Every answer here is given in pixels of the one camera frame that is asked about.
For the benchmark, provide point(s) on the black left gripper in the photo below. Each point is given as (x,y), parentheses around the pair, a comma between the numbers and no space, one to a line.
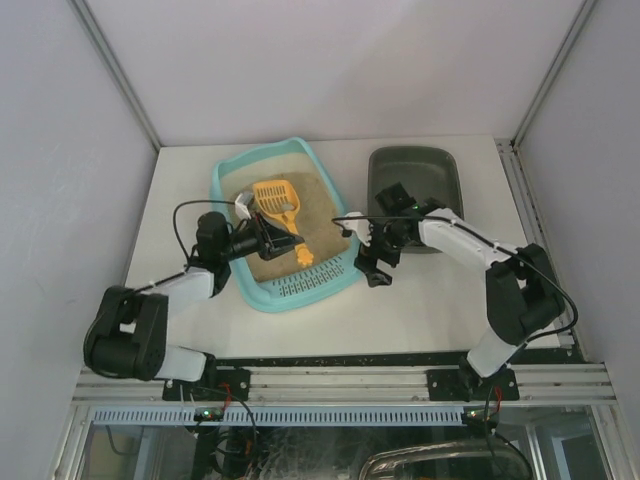
(267,240)

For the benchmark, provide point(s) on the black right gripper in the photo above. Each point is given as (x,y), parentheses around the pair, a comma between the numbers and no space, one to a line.
(375,252)

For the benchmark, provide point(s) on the orange litter scoop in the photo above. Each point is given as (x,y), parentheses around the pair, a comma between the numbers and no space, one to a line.
(269,194)

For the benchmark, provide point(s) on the light blue litter box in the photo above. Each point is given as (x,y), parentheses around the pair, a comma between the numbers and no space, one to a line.
(306,285)

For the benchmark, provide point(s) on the dark grey plastic tub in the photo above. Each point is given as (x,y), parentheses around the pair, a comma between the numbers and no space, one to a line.
(425,172)

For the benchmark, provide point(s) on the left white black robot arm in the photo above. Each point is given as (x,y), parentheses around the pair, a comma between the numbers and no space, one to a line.
(128,338)

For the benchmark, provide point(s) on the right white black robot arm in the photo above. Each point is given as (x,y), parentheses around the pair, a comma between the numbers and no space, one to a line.
(522,296)

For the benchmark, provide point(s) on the beige cat litter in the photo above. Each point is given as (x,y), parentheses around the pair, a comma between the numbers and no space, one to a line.
(313,221)

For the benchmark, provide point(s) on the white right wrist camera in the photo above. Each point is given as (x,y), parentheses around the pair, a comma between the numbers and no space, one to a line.
(355,223)

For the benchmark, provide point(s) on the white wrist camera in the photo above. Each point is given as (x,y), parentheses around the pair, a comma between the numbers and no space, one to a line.
(355,223)
(243,205)

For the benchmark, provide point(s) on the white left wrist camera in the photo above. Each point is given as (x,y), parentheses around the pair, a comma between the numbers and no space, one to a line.
(243,205)

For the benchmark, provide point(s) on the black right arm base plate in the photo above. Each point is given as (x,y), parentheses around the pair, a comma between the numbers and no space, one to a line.
(470,382)

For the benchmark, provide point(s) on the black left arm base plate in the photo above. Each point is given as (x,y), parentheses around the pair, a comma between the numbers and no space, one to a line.
(217,383)

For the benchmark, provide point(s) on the light blue cable duct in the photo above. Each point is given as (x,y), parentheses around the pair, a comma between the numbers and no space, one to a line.
(290,416)

